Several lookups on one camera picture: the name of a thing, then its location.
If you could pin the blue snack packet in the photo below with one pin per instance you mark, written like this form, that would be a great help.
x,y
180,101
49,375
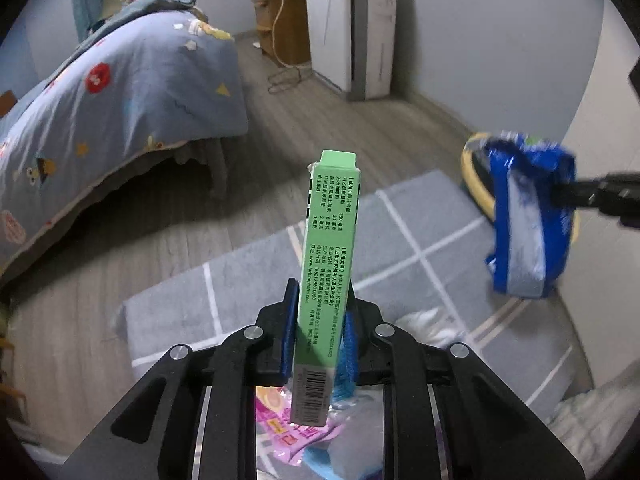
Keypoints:
x,y
520,240

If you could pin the wooden nightstand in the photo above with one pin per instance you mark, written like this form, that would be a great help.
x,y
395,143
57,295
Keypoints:
x,y
290,25

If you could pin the bed with blue cover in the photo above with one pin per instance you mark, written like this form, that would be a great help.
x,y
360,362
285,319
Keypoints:
x,y
125,110

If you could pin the pink wrapper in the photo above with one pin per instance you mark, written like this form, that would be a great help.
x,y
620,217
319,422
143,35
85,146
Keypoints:
x,y
272,407

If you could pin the white tissue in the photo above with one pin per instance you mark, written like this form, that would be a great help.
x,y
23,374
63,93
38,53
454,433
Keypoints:
x,y
425,327

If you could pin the grey checked mat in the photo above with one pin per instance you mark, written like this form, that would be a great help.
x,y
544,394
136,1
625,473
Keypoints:
x,y
400,240

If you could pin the white tall appliance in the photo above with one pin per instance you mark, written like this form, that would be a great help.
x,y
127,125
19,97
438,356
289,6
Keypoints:
x,y
330,25

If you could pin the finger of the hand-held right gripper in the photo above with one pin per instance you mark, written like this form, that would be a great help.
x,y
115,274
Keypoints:
x,y
615,195

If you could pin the white fluffy cloth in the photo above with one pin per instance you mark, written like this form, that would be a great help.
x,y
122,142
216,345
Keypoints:
x,y
595,410

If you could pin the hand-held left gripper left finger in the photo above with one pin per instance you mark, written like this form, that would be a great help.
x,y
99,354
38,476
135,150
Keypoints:
x,y
288,332

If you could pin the light blue wrapper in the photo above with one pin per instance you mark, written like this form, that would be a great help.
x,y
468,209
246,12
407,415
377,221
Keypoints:
x,y
320,457

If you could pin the yellow rimmed trash bin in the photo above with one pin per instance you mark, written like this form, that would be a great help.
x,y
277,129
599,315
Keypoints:
x,y
482,180

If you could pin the bed with grey skirt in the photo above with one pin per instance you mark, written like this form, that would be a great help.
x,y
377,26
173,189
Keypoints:
x,y
200,157

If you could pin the green cardboard box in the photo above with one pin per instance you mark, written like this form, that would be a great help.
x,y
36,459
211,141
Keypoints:
x,y
325,235

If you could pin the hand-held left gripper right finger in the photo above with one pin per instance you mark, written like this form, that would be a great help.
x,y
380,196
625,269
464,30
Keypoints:
x,y
350,355

